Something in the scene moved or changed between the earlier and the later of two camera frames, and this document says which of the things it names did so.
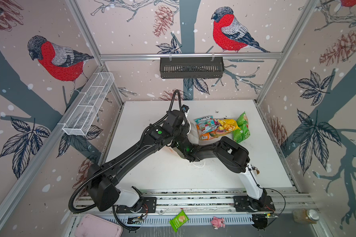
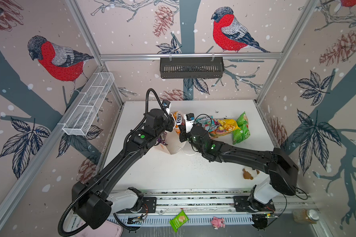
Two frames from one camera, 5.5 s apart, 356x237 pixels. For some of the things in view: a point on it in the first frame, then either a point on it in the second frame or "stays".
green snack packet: (243, 132) stays
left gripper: (186, 128) to (170, 123)
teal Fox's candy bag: (206, 123) stays
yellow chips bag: (229, 125) stays
